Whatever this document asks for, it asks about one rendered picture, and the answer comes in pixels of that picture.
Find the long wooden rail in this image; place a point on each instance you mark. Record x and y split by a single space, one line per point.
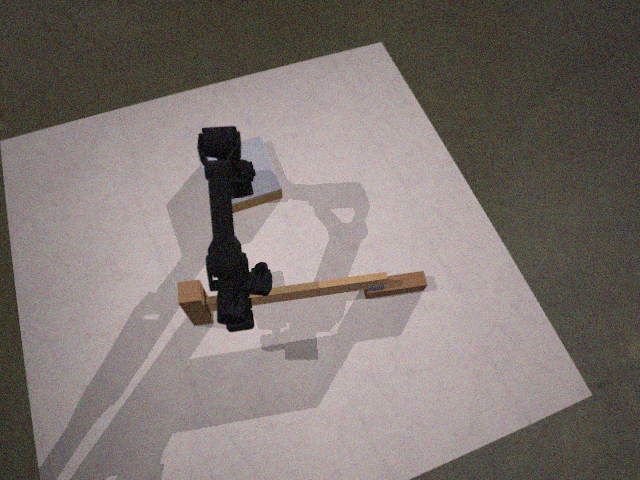
314 289

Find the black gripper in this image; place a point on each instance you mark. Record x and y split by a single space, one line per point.
248 324

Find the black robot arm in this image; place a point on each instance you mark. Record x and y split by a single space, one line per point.
229 176

